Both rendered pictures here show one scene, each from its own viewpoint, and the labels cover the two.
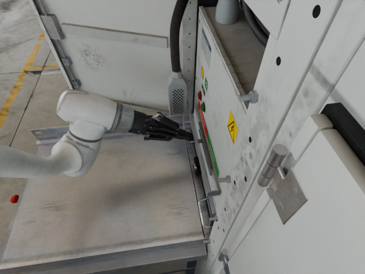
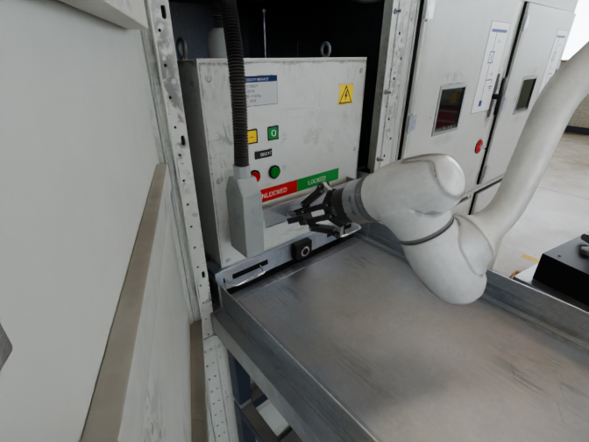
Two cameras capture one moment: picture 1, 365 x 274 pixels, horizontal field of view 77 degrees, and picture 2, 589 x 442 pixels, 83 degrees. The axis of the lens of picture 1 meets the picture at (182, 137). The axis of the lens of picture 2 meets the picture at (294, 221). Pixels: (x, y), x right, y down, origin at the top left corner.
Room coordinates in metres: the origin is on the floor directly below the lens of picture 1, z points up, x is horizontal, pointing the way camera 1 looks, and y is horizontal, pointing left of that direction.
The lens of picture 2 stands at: (0.94, 0.63, 1.40)
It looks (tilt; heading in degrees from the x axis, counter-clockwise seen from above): 27 degrees down; 238
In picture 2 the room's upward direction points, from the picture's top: straight up
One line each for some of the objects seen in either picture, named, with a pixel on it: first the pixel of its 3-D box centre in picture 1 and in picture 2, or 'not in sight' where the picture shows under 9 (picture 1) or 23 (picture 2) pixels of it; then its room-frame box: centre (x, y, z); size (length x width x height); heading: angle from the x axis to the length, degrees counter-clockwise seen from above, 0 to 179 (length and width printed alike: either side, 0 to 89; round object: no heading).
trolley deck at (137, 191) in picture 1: (109, 186); (407, 342); (0.44, 0.30, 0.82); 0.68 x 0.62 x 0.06; 98
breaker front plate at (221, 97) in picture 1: (208, 121); (298, 162); (0.50, -0.08, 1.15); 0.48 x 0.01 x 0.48; 8
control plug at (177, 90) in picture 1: (178, 94); (244, 214); (0.70, 0.02, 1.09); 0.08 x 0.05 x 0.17; 98
